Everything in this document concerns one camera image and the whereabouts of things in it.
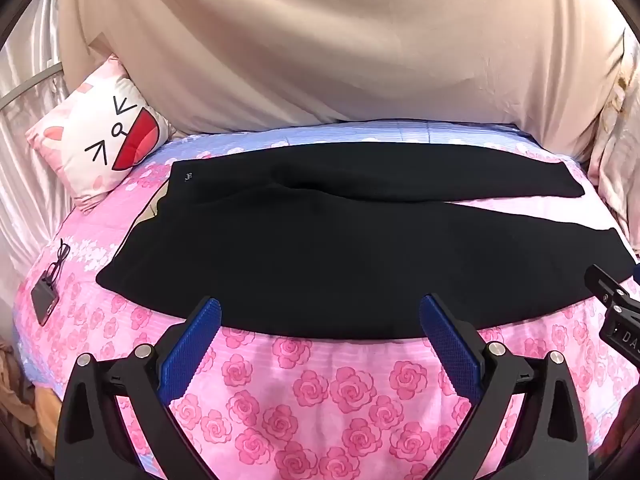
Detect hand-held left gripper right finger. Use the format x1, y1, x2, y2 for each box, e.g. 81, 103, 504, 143
419, 293, 589, 480

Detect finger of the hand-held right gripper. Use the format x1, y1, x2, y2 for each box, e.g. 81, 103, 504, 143
584, 263, 633, 312

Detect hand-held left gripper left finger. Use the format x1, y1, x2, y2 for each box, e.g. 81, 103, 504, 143
55, 296, 223, 480

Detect black pants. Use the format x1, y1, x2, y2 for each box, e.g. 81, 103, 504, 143
95, 142, 639, 341

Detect floral pale curtain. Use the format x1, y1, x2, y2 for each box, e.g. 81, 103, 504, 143
586, 30, 640, 257

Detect pink rose print bed sheet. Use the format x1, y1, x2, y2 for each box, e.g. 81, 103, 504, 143
12, 119, 640, 480

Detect brown crumpled cloth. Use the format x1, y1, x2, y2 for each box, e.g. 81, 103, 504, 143
0, 339, 57, 467

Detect cat face pillow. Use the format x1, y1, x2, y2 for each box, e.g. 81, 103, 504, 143
26, 55, 177, 212

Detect pink satin curtain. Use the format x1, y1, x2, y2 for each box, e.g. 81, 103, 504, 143
0, 0, 77, 311

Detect beige cloth drape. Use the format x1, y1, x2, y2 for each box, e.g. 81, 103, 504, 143
55, 0, 632, 162

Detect grey metal rail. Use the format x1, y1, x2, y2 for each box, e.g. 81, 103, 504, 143
0, 66, 65, 109

